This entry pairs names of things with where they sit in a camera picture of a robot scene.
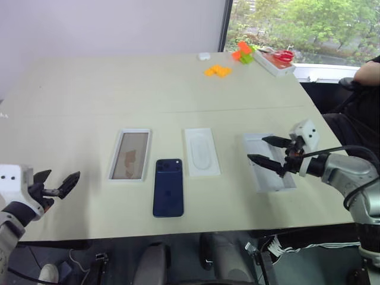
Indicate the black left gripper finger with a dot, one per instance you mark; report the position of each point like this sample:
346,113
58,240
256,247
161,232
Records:
69,184
43,176

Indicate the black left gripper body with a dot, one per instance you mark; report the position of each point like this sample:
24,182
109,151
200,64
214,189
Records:
40,197

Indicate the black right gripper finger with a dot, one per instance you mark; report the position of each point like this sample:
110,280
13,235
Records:
267,162
277,141

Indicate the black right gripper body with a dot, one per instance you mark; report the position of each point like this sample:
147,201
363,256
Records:
294,160

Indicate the white moulded insert tray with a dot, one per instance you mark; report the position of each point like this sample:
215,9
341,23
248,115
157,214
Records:
202,151

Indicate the dark blue smartphone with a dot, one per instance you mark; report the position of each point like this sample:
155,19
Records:
167,190

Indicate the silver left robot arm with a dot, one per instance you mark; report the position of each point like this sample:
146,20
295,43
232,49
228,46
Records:
9,237

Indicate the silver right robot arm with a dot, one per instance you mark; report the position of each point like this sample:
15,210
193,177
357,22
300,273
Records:
350,172

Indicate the bystander bare forearm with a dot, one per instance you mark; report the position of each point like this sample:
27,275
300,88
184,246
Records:
369,74

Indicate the white box with orange print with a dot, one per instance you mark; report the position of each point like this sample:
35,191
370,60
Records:
276,68

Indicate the seated person in dark clothes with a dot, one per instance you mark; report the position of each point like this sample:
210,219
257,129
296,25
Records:
353,130

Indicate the small white object on sill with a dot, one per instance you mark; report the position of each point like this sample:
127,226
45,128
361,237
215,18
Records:
313,79

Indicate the white shoe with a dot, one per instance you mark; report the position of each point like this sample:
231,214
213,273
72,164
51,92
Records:
49,274

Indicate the white window sill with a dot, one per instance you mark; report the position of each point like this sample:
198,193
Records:
326,71

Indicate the small metal clip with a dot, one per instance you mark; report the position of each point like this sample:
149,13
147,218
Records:
251,248

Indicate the green building brick piece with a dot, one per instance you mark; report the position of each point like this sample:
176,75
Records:
248,58

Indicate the grey chair armrest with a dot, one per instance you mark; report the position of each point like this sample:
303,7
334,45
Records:
347,83

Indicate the yellow building brick cluster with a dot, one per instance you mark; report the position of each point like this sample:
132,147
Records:
218,71

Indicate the orange building brick piece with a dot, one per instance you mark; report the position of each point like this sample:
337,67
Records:
242,49

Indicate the dark grey rounded shape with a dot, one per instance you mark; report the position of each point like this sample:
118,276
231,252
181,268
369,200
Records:
225,261
154,267

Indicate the black metal bar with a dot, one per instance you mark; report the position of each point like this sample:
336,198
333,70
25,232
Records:
265,270

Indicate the white earbuds case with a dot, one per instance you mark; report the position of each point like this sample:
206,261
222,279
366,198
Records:
203,56

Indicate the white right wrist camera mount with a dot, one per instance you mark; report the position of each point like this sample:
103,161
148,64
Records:
308,133

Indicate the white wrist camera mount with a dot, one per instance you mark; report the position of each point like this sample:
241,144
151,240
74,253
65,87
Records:
308,133
12,184

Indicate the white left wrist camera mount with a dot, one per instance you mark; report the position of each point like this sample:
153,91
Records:
12,184

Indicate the black metal bracket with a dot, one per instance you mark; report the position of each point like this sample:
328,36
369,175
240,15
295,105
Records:
101,267

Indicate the black window frame post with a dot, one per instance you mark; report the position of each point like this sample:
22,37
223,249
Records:
225,23

